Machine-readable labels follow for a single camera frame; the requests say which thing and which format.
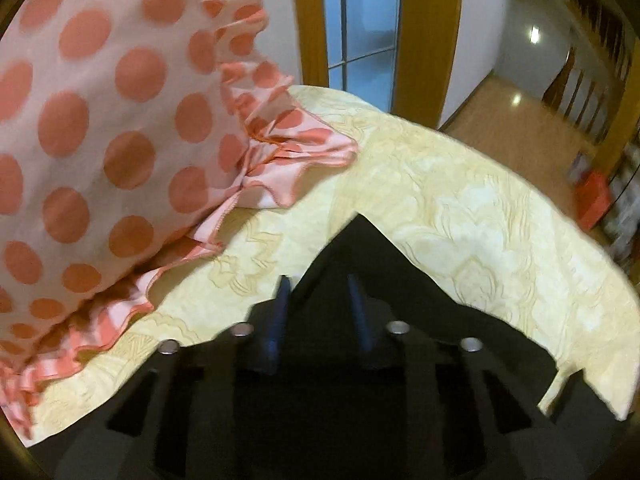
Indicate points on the wooden stair railing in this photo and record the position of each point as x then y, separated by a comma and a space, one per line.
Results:
597, 87

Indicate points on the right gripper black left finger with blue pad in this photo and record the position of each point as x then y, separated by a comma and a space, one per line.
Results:
202, 412

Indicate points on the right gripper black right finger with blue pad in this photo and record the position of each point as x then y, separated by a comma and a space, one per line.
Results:
457, 412

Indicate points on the cream patterned bed cover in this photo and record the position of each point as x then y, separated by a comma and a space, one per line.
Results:
487, 237

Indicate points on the wood framed glass window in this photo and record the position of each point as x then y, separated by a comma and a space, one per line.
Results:
397, 55

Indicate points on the red box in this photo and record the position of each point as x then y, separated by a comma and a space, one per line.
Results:
593, 198

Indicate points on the pink polka dot pillow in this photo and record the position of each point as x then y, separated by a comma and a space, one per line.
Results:
129, 130

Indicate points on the black pants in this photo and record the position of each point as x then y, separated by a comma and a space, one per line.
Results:
331, 398

